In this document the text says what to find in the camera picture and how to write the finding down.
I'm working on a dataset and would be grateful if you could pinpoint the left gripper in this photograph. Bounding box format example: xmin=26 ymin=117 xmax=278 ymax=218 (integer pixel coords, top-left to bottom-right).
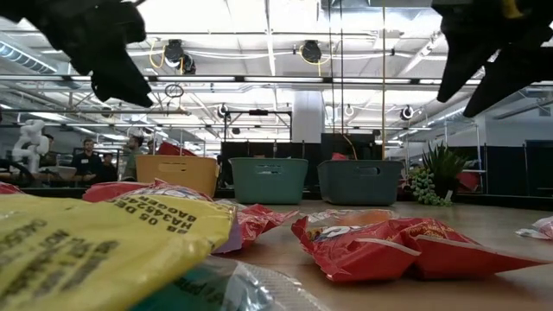
xmin=0 ymin=0 xmax=154 ymax=107

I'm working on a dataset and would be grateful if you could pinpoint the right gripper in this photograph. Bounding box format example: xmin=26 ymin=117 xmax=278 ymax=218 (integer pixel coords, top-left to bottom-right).
xmin=431 ymin=0 xmax=553 ymax=117

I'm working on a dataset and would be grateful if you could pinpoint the yellow candy bag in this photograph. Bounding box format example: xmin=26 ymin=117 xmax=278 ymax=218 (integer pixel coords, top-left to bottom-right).
xmin=0 ymin=192 xmax=244 ymax=311

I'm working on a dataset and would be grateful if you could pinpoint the clear wrapper teal candy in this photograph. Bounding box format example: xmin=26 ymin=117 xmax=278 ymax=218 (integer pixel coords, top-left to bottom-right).
xmin=127 ymin=254 xmax=329 ymax=311

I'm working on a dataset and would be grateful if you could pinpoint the white metal rack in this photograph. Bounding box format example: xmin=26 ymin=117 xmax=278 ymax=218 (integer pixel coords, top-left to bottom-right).
xmin=443 ymin=119 xmax=484 ymax=194

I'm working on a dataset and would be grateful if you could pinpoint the red storage bin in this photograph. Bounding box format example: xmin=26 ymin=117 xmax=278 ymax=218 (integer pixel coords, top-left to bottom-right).
xmin=156 ymin=141 xmax=199 ymax=157

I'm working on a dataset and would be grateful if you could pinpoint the black partition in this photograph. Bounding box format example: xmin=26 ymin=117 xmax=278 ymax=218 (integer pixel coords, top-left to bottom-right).
xmin=219 ymin=132 xmax=385 ymax=189
xmin=483 ymin=139 xmax=553 ymax=198

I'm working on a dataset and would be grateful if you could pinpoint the yellow plastic basket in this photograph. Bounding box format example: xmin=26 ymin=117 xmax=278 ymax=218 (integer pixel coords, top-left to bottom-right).
xmin=135 ymin=154 xmax=219 ymax=199

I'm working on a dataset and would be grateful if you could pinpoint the artificial succulent plant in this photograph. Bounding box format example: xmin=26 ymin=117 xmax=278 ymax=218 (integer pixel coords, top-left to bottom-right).
xmin=408 ymin=141 xmax=470 ymax=207

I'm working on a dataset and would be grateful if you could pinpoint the black curved chair part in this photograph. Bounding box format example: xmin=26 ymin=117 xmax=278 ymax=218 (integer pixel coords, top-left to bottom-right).
xmin=0 ymin=158 xmax=38 ymax=187

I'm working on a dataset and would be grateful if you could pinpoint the ceiling light strip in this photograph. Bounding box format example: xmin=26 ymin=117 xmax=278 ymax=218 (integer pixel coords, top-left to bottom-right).
xmin=0 ymin=74 xmax=553 ymax=86

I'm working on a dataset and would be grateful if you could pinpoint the grey-blue plastic basket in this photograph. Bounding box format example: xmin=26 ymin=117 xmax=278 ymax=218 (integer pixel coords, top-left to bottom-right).
xmin=317 ymin=159 xmax=405 ymax=206

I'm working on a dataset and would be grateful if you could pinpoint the teal plastic basket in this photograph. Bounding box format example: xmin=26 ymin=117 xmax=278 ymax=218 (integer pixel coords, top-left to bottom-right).
xmin=228 ymin=156 xmax=309 ymax=206

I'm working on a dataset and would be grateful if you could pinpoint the white column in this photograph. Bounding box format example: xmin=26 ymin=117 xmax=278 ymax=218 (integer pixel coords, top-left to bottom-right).
xmin=292 ymin=90 xmax=325 ymax=143

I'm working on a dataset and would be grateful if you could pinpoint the hanging cable loop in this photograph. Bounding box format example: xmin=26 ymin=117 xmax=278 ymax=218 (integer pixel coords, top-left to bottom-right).
xmin=163 ymin=83 xmax=186 ymax=99

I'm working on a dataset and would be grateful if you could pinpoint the ceiling air duct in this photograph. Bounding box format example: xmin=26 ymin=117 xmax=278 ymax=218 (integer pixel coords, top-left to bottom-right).
xmin=0 ymin=32 xmax=60 ymax=75
xmin=425 ymin=81 xmax=553 ymax=127

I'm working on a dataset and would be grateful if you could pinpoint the black gantry frame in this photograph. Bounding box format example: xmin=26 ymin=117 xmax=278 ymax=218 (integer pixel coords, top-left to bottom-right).
xmin=222 ymin=109 xmax=294 ymax=143

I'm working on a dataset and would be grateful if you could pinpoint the black hanging cable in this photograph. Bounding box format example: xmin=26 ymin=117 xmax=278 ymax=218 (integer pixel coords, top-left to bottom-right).
xmin=339 ymin=0 xmax=345 ymax=135
xmin=327 ymin=0 xmax=334 ymax=135

